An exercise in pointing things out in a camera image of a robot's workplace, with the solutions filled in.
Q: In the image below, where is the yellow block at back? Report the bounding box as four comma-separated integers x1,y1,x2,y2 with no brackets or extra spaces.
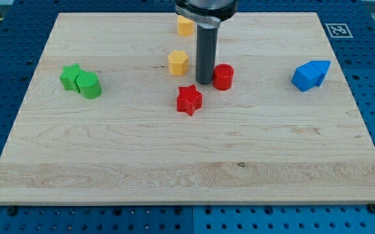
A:
177,15,194,36

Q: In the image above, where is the wooden board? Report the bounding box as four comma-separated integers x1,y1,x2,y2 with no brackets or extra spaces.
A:
0,12,375,206

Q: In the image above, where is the green star block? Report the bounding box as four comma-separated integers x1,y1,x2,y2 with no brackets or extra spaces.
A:
60,63,85,93

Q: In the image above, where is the black bolt right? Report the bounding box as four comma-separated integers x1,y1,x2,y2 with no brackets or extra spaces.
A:
367,203,375,214

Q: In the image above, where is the green cylinder block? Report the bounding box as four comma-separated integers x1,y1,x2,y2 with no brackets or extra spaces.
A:
76,71,102,99

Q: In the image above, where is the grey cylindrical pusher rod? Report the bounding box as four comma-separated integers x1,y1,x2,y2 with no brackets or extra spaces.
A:
196,23,218,85

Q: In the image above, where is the blue cube block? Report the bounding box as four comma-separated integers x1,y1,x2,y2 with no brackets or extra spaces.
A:
291,61,325,92

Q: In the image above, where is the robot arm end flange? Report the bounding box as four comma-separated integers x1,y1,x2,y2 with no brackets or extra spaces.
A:
175,0,238,28

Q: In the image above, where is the blue triangle block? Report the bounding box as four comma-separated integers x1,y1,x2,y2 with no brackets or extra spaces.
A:
309,60,331,86

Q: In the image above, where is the yellow hexagon block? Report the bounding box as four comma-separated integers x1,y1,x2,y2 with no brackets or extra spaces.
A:
168,50,188,76

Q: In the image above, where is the black bolt left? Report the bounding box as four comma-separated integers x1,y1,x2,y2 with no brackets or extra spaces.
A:
6,206,18,216

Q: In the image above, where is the black bolt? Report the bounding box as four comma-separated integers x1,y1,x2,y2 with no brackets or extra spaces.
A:
367,203,375,214
6,206,18,216

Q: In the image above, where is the fiducial marker tag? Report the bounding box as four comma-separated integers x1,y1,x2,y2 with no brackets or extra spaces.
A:
325,23,353,38

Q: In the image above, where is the red star block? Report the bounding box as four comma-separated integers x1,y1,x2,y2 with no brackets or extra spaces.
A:
176,84,203,116

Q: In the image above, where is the red cylinder block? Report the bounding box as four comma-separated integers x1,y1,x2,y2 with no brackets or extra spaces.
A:
213,64,235,90

